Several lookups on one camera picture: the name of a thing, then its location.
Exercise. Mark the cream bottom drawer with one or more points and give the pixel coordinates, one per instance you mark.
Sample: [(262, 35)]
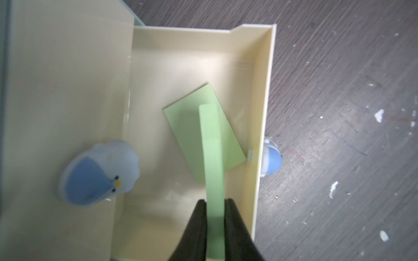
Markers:
[(168, 64)]

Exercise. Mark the green sticky note pad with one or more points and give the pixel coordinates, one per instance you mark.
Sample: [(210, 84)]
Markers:
[(214, 180), (183, 117)]

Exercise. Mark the cream drawer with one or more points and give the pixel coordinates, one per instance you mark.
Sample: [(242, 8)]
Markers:
[(67, 90), (168, 64)]

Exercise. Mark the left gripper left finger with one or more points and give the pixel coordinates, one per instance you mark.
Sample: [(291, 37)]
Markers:
[(193, 243)]

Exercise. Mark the light blue drawer cabinet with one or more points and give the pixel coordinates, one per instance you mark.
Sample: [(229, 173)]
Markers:
[(137, 20)]

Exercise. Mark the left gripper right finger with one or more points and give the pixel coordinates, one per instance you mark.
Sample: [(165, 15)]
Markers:
[(238, 243)]

